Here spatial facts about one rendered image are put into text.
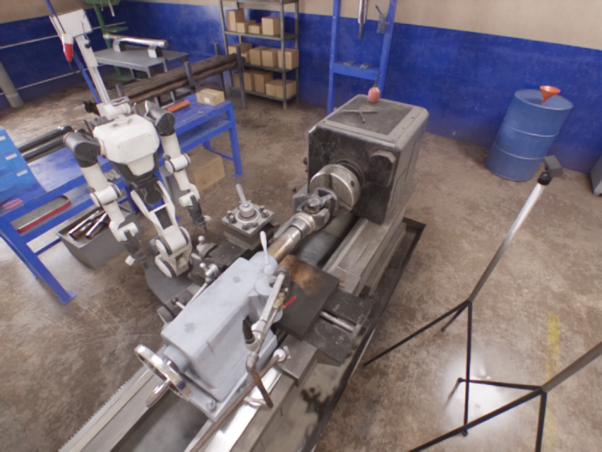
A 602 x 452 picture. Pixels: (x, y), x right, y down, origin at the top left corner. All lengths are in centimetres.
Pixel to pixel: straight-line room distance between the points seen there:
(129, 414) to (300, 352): 63
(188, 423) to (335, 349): 61
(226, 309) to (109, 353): 162
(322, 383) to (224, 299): 84
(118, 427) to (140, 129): 130
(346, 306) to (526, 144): 327
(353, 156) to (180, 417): 138
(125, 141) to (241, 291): 103
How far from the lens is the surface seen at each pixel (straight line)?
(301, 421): 167
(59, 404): 257
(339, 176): 149
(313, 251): 177
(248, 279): 110
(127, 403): 139
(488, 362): 253
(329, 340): 129
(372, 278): 202
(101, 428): 139
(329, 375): 175
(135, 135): 179
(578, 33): 470
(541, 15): 466
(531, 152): 429
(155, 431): 143
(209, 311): 105
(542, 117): 413
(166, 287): 250
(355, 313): 137
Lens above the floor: 202
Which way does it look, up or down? 42 degrees down
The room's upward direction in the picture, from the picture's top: straight up
